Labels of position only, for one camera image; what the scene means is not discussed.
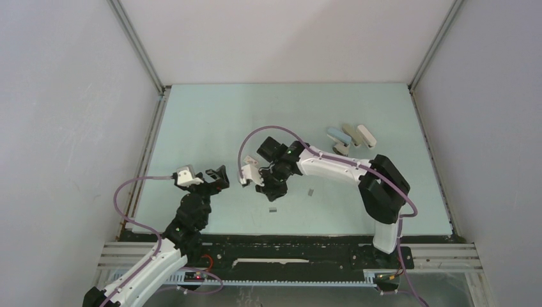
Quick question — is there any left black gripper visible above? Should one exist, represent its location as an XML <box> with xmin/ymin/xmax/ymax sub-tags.
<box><xmin>174</xmin><ymin>165</ymin><xmax>228</xmax><ymax>226</ymax></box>

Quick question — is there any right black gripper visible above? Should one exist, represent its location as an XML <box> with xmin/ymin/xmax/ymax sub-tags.
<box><xmin>255</xmin><ymin>162</ymin><xmax>290</xmax><ymax>201</ymax></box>

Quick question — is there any light blue stapler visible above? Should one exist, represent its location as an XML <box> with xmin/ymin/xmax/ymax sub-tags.
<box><xmin>327</xmin><ymin>127</ymin><xmax>352</xmax><ymax>146</ymax></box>

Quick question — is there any beige brown mini stapler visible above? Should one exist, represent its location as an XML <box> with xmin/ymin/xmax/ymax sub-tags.
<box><xmin>332</xmin><ymin>143</ymin><xmax>350</xmax><ymax>157</ymax></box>

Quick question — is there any grey white stapler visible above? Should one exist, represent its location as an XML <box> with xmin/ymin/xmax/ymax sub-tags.
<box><xmin>341</xmin><ymin>123</ymin><xmax>364</xmax><ymax>148</ymax></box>

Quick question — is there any white staple box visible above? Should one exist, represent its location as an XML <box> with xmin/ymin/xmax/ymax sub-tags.
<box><xmin>243</xmin><ymin>155</ymin><xmax>259</xmax><ymax>166</ymax></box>

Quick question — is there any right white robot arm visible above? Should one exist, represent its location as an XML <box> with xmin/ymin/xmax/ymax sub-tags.
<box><xmin>240</xmin><ymin>137</ymin><xmax>410</xmax><ymax>267</ymax></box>

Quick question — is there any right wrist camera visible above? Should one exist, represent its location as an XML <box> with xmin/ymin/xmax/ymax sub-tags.
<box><xmin>238</xmin><ymin>164</ymin><xmax>265</xmax><ymax>187</ymax></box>

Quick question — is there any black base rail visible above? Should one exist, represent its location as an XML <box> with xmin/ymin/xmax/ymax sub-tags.
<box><xmin>120</xmin><ymin>230</ymin><xmax>424</xmax><ymax>283</ymax></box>

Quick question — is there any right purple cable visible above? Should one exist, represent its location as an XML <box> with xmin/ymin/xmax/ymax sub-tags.
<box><xmin>236</xmin><ymin>125</ymin><xmax>428</xmax><ymax>307</ymax></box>

